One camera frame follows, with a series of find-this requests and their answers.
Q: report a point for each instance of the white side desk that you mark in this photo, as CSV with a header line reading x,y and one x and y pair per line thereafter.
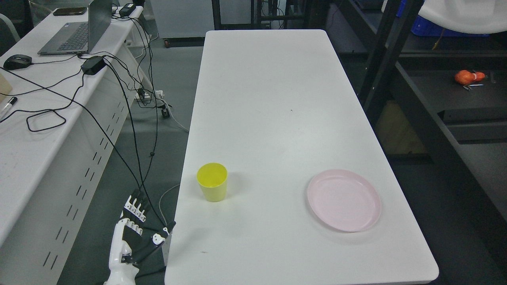
x,y
55,144

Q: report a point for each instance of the white power strip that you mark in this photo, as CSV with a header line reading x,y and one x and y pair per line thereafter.
x,y
144,94

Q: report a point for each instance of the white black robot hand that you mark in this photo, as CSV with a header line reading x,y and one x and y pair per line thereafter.
x,y
129,247

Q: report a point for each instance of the pink plastic plate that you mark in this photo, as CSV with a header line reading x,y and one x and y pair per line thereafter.
x,y
344,200

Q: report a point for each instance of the grey laptop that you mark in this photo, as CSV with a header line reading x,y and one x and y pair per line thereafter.
x,y
81,37

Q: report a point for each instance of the black marker pen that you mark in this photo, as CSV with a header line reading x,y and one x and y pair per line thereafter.
x,y
12,101

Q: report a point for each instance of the yellow plastic cup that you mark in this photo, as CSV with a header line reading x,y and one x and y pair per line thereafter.
x,y
212,179

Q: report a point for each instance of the white folding table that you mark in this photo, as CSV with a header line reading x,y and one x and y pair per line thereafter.
x,y
275,107

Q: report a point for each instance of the black smartphone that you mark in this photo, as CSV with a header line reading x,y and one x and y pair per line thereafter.
x,y
69,11

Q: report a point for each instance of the orange toy on shelf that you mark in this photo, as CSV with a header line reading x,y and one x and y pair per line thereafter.
x,y
465,77

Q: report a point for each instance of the black computer mouse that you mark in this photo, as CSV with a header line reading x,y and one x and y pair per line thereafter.
x,y
17,62

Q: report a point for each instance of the black power adapter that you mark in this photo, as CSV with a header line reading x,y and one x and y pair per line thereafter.
x,y
93,65

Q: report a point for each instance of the black metal shelf rack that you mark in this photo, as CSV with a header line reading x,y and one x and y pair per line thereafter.
x,y
445,142

